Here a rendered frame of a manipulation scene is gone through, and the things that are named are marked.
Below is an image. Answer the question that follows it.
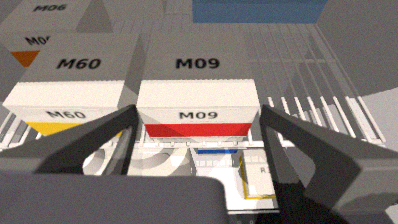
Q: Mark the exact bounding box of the white cardboard box labelled m09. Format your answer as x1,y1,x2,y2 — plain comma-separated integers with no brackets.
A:
137,32,259,142

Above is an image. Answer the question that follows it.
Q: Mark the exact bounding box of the light blue flat block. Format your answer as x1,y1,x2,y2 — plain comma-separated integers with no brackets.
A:
192,0,327,5
192,3,325,24

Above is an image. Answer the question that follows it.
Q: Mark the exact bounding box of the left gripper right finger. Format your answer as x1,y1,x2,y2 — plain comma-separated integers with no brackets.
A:
259,104,398,224

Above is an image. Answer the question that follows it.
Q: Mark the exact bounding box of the white cardboard cryo box m60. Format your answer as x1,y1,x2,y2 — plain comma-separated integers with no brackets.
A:
2,33,146,136

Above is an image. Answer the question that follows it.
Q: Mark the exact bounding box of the white wire shelf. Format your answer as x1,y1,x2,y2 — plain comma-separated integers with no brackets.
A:
0,0,386,149

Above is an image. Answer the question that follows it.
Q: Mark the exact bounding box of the white cardboard box with yellow band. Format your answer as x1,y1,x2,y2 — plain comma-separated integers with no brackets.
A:
239,149,276,200

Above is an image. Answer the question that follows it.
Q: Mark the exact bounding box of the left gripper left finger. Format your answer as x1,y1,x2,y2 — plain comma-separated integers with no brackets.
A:
0,104,139,175

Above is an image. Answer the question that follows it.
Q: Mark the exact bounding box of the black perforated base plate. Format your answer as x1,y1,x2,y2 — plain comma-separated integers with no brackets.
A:
229,213,282,224

